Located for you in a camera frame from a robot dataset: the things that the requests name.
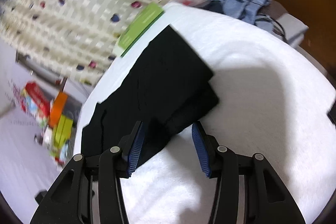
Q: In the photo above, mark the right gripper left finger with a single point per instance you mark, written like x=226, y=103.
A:
x=69, y=199

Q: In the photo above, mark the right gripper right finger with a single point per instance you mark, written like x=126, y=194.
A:
x=266, y=198

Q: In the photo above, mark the black pants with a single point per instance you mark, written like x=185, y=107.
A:
x=168, y=88

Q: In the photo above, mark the lime green shoe box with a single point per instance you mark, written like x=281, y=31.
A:
x=62, y=132

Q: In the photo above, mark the white towel bed cover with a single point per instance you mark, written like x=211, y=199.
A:
x=273, y=101

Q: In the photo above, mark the orange box lid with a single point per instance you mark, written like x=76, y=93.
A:
x=57, y=108

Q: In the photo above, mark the red snack bag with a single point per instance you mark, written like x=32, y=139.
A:
x=35, y=101

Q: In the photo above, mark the green flat box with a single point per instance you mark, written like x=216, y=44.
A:
x=142, y=22

